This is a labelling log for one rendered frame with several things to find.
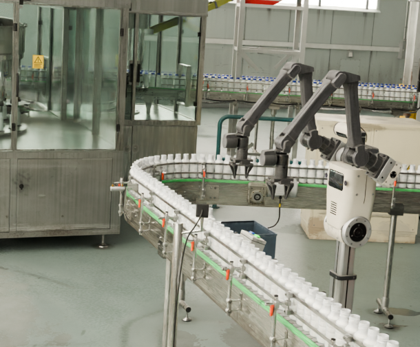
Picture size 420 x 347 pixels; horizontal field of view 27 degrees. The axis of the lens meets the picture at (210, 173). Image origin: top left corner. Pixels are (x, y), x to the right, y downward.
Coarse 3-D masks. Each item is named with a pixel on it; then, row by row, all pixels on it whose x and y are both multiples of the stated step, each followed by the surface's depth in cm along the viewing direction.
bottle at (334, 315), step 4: (332, 304) 307; (336, 304) 309; (340, 304) 308; (332, 308) 307; (336, 308) 306; (340, 308) 306; (332, 312) 307; (336, 312) 306; (328, 316) 307; (332, 316) 306; (336, 316) 306; (332, 320) 306; (336, 320) 305; (328, 324) 307; (328, 328) 307; (332, 328) 306; (328, 332) 307; (332, 332) 306; (328, 336) 307; (332, 336) 307; (324, 344) 310
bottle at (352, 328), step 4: (352, 316) 298; (356, 316) 298; (348, 320) 297; (352, 320) 295; (356, 320) 295; (348, 324) 297; (352, 324) 295; (356, 324) 295; (348, 328) 296; (352, 328) 295; (356, 328) 295; (348, 332) 295; (352, 332) 295; (352, 344) 295
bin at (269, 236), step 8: (224, 224) 507; (232, 224) 509; (240, 224) 511; (248, 224) 513; (256, 224) 511; (240, 232) 512; (256, 232) 511; (264, 232) 500; (272, 232) 491; (272, 240) 486; (264, 248) 485; (272, 248) 487; (272, 256) 488; (184, 280) 477
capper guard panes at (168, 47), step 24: (144, 24) 940; (168, 24) 949; (192, 24) 959; (144, 48) 945; (168, 48) 955; (192, 48) 965; (144, 72) 950; (168, 72) 960; (192, 72) 970; (144, 96) 956; (168, 96) 966; (192, 96) 976
